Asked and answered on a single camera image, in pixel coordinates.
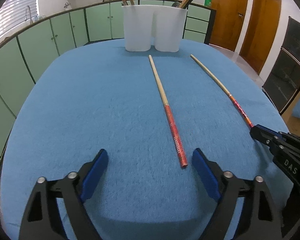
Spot window blinds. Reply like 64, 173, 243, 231
0, 0, 38, 37

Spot metal spoon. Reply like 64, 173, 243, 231
172, 2, 180, 8

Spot white double utensil holder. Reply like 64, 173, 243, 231
122, 5, 187, 53

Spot black oven cabinet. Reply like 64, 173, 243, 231
262, 17, 300, 114

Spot kitchen faucet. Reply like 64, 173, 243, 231
25, 5, 33, 24

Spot red ribbed chopstick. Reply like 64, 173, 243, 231
148, 55, 188, 168

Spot blue table mat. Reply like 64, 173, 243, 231
0, 40, 292, 239

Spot wooden door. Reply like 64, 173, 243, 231
210, 0, 248, 51
239, 0, 281, 74

